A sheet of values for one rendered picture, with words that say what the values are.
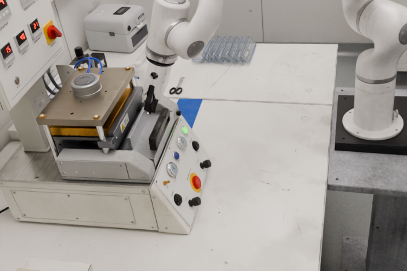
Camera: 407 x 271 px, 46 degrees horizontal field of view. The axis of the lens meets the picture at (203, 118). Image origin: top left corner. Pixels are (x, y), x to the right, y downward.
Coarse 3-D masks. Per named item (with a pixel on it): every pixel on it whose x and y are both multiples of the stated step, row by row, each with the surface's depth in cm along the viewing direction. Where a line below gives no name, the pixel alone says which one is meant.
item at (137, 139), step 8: (144, 112) 139; (136, 120) 134; (144, 120) 139; (152, 120) 141; (136, 128) 133; (144, 128) 138; (152, 128) 137; (168, 128) 138; (128, 136) 129; (136, 136) 133; (144, 136) 135; (160, 136) 134; (128, 144) 129; (136, 144) 132; (144, 144) 132; (160, 144) 131; (144, 152) 128; (152, 152) 128; (160, 152) 131; (152, 160) 126
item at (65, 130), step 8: (128, 88) 140; (128, 96) 137; (120, 104) 133; (112, 112) 130; (112, 120) 127; (56, 128) 127; (64, 128) 127; (72, 128) 126; (80, 128) 126; (88, 128) 125; (104, 128) 124; (56, 136) 129; (64, 136) 129; (72, 136) 128; (80, 136) 128; (88, 136) 127; (96, 136) 126
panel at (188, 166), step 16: (176, 128) 145; (176, 144) 141; (192, 144) 149; (176, 160) 138; (192, 160) 146; (160, 176) 129; (176, 176) 135; (192, 176) 143; (176, 192) 132; (192, 192) 140; (176, 208) 130; (192, 208) 137; (192, 224) 134
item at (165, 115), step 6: (162, 114) 135; (168, 114) 138; (162, 120) 133; (168, 120) 140; (156, 126) 131; (162, 126) 133; (156, 132) 129; (150, 138) 127; (156, 138) 128; (150, 144) 128; (156, 144) 128
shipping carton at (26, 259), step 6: (24, 258) 120; (30, 258) 119; (36, 258) 119; (24, 264) 118; (30, 264) 118; (36, 264) 118; (42, 264) 117; (48, 264) 117; (54, 264) 117; (60, 264) 117; (66, 264) 117; (72, 264) 116; (78, 264) 116; (84, 264) 116; (90, 264) 116; (18, 270) 117; (24, 270) 116; (30, 270) 116; (36, 270) 116; (42, 270) 116; (48, 270) 116; (54, 270) 116; (60, 270) 115; (66, 270) 115; (72, 270) 115; (78, 270) 115; (84, 270) 114; (90, 270) 116
